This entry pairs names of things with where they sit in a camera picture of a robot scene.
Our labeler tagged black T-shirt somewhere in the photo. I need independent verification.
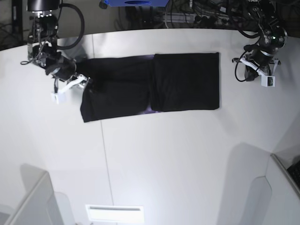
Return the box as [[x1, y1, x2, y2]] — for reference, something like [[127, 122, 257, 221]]
[[77, 52, 220, 122]]

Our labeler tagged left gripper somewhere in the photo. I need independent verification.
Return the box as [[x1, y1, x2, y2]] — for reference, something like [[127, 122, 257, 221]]
[[232, 45, 280, 81]]

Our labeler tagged blue box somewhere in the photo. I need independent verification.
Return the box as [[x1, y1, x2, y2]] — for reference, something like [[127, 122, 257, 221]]
[[104, 0, 169, 7]]

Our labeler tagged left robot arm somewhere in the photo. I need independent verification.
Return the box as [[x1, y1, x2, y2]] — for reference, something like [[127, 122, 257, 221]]
[[227, 0, 288, 87]]

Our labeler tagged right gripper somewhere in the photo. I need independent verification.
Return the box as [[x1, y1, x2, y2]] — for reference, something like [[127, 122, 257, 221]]
[[45, 58, 93, 94]]

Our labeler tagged white power strip with plugs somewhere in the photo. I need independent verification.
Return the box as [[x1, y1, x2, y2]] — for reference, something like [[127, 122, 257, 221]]
[[158, 13, 232, 27]]

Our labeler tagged black keyboard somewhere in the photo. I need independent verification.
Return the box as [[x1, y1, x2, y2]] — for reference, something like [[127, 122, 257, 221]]
[[287, 162, 300, 187]]

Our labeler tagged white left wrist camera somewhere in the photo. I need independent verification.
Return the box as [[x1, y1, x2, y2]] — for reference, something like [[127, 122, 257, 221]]
[[261, 75, 276, 87]]

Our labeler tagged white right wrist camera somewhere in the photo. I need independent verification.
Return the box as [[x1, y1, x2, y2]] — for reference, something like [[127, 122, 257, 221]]
[[51, 92, 66, 104]]

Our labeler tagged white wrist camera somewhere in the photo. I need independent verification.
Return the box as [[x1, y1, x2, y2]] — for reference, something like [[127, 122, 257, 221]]
[[261, 75, 276, 87], [51, 92, 66, 104]]

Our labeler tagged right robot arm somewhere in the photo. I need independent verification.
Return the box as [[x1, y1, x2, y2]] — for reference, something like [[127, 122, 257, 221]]
[[21, 0, 91, 95]]

